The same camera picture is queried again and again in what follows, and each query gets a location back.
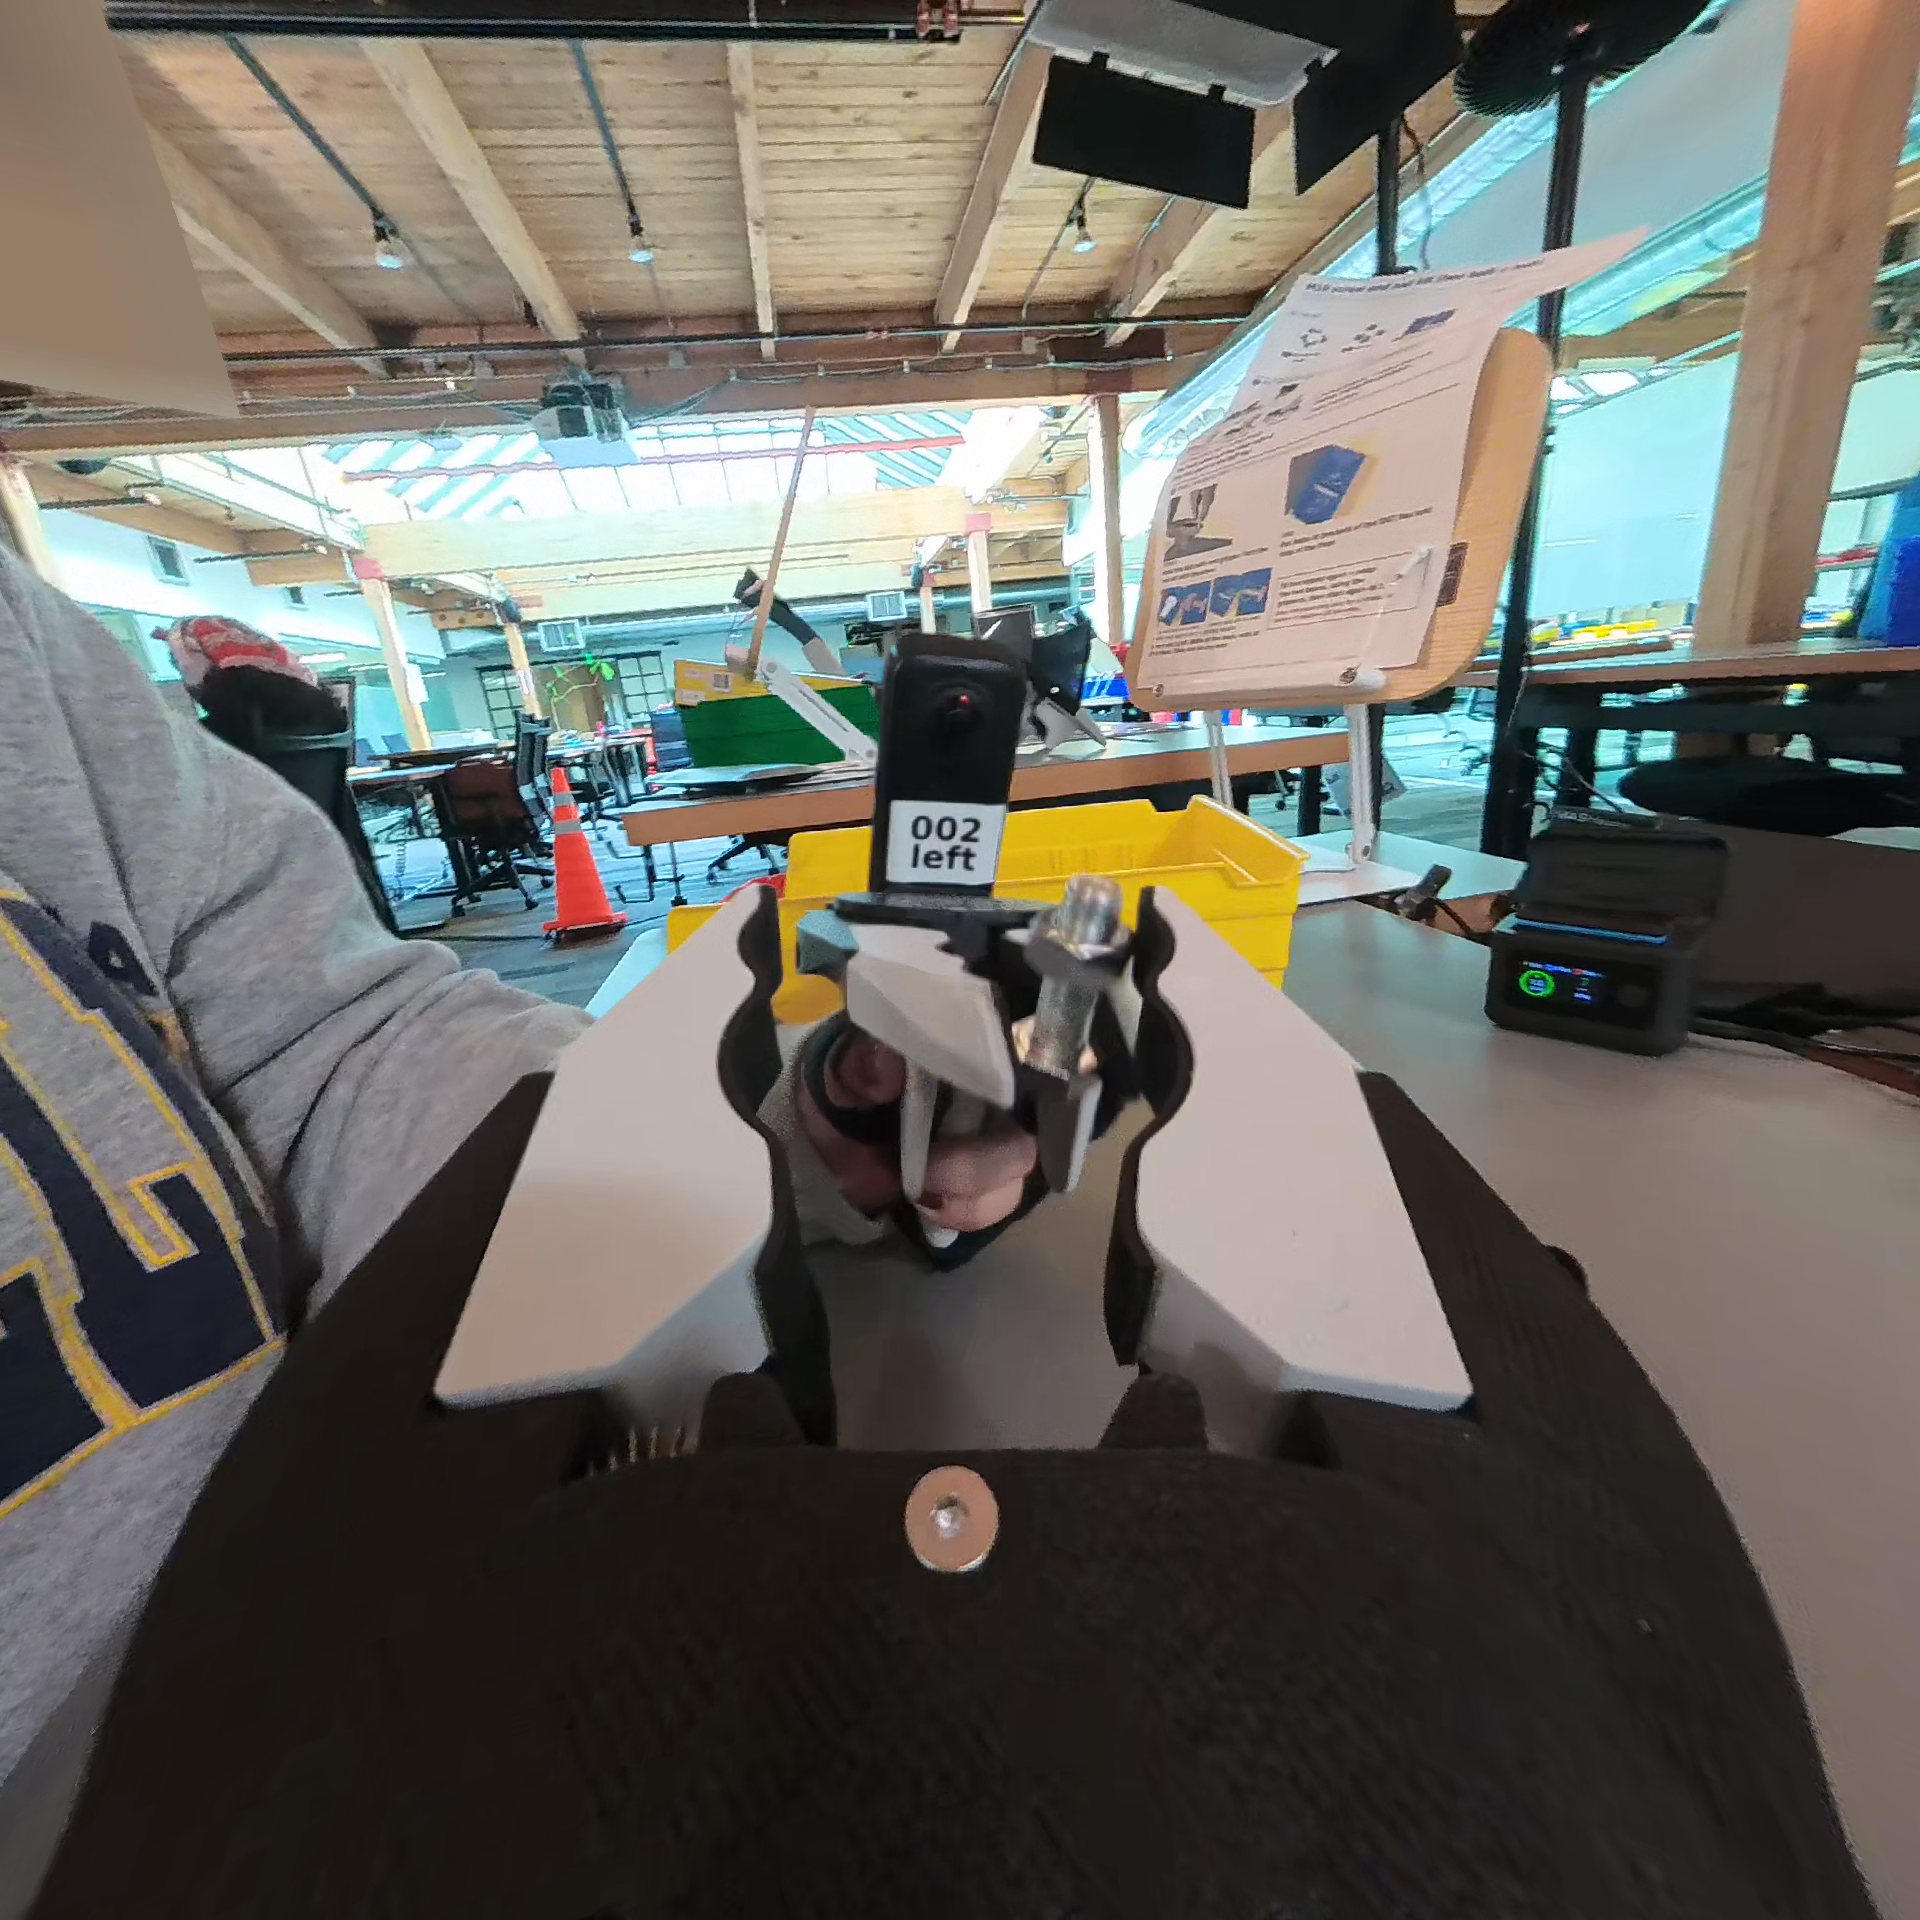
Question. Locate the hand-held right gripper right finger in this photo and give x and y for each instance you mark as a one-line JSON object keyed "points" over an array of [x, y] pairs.
{"points": [[1289, 1202]]}

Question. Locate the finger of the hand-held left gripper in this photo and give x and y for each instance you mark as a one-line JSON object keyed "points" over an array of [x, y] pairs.
{"points": [[1067, 1132], [937, 1013]]}

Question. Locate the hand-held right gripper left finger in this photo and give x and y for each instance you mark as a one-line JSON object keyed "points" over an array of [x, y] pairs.
{"points": [[630, 1172]]}

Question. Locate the silver hex bolt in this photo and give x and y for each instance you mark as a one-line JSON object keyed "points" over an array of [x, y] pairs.
{"points": [[1060, 1020]]}

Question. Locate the person's left forearm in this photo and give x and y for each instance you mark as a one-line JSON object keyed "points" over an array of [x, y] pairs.
{"points": [[420, 1051]]}

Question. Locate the person's left hand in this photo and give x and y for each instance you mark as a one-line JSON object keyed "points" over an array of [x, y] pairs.
{"points": [[968, 1166]]}

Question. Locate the green box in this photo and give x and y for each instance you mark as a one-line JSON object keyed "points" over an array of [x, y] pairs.
{"points": [[750, 727]]}

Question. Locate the long wooden table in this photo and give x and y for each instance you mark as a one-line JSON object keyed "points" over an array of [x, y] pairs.
{"points": [[1142, 765]]}

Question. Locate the yellow plastic bin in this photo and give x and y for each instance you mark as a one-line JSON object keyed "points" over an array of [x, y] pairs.
{"points": [[1201, 885]]}

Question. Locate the orange traffic cone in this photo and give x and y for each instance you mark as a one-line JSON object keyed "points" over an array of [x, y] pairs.
{"points": [[578, 878]]}

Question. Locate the brown office chair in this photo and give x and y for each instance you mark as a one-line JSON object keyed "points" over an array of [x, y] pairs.
{"points": [[487, 820]]}

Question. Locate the white board stand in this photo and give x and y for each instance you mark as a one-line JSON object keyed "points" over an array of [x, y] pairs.
{"points": [[1363, 781]]}

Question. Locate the black device with display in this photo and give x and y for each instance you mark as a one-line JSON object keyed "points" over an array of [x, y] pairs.
{"points": [[1611, 915]]}

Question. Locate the printed instruction sheet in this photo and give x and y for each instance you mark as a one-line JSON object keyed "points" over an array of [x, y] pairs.
{"points": [[1320, 495]]}

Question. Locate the ceiling projector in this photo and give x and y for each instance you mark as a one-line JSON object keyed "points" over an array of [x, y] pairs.
{"points": [[582, 407]]}

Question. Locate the wooden sheet board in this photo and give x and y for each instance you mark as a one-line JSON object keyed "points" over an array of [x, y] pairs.
{"points": [[1500, 495]]}

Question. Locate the black hanging panel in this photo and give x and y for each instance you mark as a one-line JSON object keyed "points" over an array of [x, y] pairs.
{"points": [[1142, 143]]}

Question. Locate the red patterned cloth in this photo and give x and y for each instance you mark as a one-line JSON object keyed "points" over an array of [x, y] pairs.
{"points": [[233, 653]]}

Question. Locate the person in grey sweatshirt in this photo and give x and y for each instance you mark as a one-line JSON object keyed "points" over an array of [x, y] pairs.
{"points": [[75, 751]]}

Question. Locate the wooden post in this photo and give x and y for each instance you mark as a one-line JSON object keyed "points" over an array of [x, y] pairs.
{"points": [[1799, 375]]}

